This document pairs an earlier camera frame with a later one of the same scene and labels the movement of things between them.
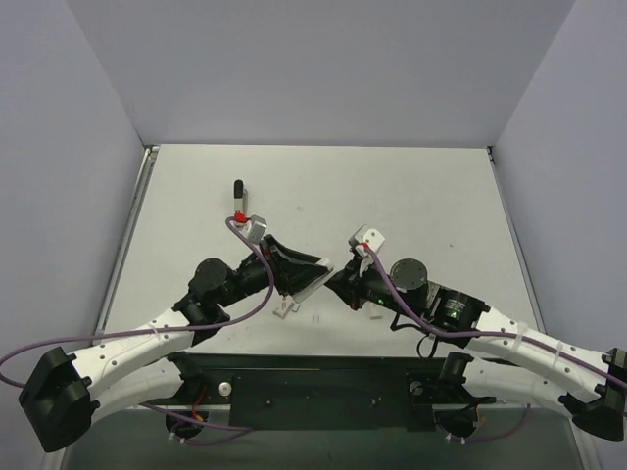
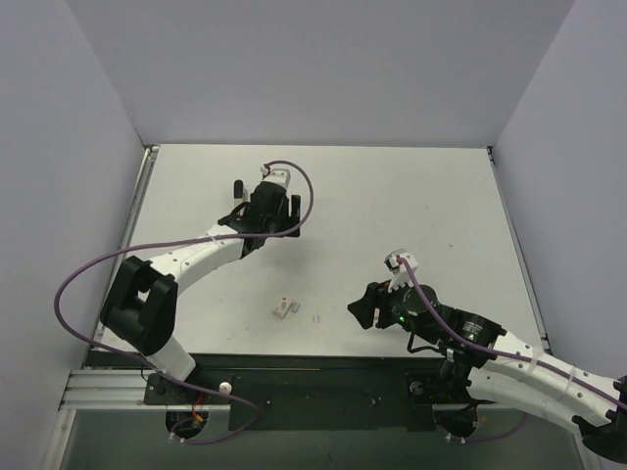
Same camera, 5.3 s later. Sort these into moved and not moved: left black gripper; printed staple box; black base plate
Moved: left black gripper
Not moved: black base plate; printed staple box
